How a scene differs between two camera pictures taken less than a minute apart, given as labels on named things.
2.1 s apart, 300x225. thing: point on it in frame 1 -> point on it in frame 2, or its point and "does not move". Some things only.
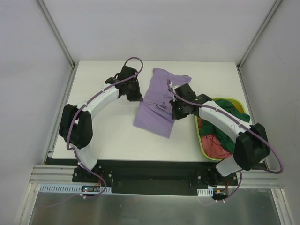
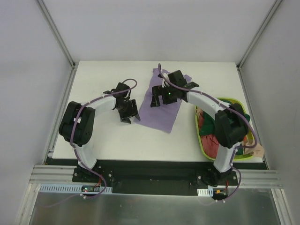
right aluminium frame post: x=275 y=6 does not move
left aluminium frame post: x=56 y=34 does not move
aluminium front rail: x=43 y=174 does not move
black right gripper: x=178 y=112 -> x=161 y=94
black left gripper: x=135 y=94 -> x=128 y=110
